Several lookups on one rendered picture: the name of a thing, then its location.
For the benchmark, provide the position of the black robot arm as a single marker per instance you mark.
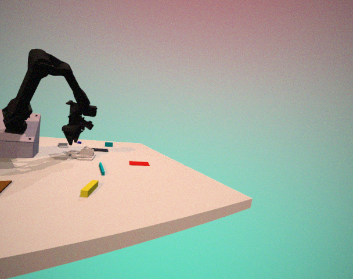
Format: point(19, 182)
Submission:
point(40, 65)

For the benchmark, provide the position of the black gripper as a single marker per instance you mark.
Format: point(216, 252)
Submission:
point(72, 130)

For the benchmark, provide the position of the yellow rectangular block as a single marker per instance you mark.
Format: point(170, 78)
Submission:
point(89, 188)

